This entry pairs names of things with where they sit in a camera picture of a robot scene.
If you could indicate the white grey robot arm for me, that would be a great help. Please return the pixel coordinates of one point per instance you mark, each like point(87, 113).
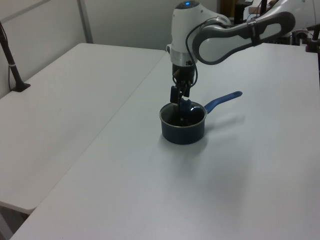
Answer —
point(215, 42)

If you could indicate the black pole with clamp base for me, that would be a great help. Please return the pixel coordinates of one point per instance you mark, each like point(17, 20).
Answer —
point(13, 72)

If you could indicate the glass lid with blue knob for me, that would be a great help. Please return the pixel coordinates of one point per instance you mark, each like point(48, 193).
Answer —
point(186, 105)

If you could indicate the dark background equipment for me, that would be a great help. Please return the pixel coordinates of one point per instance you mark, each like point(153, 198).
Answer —
point(250, 11)

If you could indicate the black table clamp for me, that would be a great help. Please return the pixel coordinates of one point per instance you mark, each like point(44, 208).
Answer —
point(313, 43)

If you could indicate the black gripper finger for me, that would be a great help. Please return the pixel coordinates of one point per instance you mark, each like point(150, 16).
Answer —
point(186, 91)
point(173, 94)

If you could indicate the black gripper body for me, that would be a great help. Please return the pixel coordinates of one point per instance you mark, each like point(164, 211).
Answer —
point(183, 73)

